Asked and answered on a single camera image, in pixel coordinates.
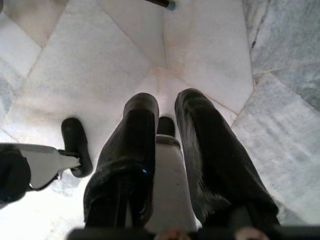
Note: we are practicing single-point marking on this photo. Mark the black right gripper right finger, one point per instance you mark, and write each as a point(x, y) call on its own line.
point(215, 160)

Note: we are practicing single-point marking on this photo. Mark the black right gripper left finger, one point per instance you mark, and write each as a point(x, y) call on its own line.
point(132, 155)

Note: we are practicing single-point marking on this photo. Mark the black robot right foot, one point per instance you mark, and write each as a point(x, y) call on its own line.
point(166, 126)

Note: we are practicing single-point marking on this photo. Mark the black robot foot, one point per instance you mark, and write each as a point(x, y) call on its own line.
point(166, 126)
point(75, 140)

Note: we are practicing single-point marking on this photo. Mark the white robot right leg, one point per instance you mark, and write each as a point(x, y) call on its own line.
point(170, 180)

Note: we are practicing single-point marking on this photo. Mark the white robot leg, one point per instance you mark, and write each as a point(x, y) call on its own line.
point(40, 162)
point(170, 180)

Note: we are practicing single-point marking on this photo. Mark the black robot left foot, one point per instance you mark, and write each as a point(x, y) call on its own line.
point(75, 140)

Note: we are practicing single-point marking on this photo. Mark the white robot left leg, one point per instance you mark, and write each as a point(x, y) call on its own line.
point(40, 162)

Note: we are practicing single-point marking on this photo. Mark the dark furniture leg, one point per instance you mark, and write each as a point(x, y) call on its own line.
point(161, 2)

